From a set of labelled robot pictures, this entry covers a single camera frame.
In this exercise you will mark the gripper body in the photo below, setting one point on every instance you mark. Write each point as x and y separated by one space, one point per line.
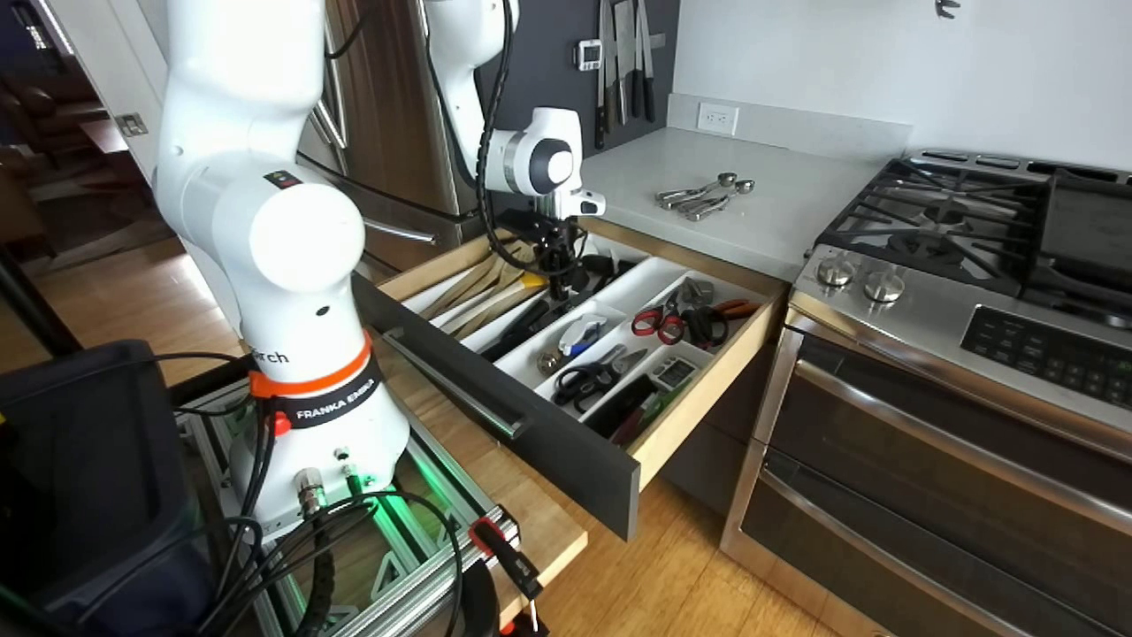
554 226

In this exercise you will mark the stove knob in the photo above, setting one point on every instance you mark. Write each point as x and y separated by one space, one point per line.
835 270
883 285

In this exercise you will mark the round metal gadget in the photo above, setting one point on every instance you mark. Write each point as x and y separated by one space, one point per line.
548 361

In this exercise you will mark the stainless steel gas stove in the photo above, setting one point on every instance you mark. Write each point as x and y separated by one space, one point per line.
929 354

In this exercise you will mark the black wall hook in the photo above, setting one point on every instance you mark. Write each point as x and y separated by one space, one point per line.
946 7

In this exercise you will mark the heap of wooden utensils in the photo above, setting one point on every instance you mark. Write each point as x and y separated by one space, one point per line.
482 292

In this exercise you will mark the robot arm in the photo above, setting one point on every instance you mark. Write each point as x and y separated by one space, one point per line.
265 221

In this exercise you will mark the set of metal measuring spoons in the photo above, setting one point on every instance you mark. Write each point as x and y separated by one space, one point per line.
703 196

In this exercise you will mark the stainless steel refrigerator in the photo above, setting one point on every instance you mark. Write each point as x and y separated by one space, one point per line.
389 106

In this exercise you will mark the white drawer organizer tray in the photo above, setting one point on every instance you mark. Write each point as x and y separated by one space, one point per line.
632 287

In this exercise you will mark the red and black clamp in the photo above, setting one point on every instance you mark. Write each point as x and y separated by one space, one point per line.
504 553

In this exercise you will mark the small white wall thermometer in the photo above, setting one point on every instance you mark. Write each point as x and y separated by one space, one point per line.
589 55

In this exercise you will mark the heap of black utensils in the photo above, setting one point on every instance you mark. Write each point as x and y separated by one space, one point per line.
623 409

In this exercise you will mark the black long utensils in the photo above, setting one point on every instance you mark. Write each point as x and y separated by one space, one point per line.
531 320

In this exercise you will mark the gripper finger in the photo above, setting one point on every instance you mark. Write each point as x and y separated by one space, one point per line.
551 270
570 265

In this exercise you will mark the blue and white gadget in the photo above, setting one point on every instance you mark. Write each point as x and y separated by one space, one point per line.
579 334

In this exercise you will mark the wooden drawer with dark front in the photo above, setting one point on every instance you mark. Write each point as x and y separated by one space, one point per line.
566 460

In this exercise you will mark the black griddle plate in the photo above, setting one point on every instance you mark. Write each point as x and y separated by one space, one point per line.
1088 230

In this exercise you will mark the row of knives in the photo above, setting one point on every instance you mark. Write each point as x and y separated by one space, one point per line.
623 62

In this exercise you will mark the oven door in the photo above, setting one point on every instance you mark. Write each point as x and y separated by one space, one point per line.
884 442

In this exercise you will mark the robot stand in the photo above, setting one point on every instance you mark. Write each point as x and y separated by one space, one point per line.
522 522

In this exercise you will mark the white wall socket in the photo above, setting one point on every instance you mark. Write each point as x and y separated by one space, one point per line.
717 118

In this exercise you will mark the small digital kitchen timer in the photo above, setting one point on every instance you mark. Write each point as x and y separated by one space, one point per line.
674 372

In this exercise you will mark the black burner grate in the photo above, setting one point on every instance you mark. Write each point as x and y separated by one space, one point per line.
937 221

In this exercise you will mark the metal and black tool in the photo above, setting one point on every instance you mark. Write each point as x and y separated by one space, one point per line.
694 292

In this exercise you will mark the stove bottom drawer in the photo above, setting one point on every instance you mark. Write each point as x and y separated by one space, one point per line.
831 557

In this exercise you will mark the black can opener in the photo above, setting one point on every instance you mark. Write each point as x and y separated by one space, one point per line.
706 327

